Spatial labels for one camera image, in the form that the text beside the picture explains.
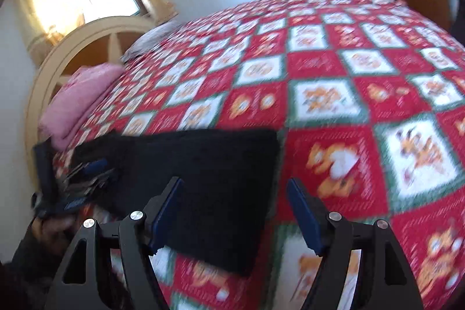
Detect pink folded blanket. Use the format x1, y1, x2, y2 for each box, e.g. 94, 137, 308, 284
39, 63, 124, 151

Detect cream wooden headboard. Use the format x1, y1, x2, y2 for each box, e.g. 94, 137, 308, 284
24, 17, 155, 189

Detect left hand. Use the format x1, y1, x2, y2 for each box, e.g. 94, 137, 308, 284
31, 216, 76, 255

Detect red patchwork bear bedspread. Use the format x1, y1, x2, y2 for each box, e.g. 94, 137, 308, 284
72, 0, 464, 309

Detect dark left forearm sleeve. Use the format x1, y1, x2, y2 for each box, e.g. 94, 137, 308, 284
1, 220, 65, 309

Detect grey striped pillow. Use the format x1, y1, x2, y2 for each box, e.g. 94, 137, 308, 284
120, 20, 184, 64

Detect black pants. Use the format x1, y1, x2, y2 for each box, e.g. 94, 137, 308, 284
70, 127, 282, 278

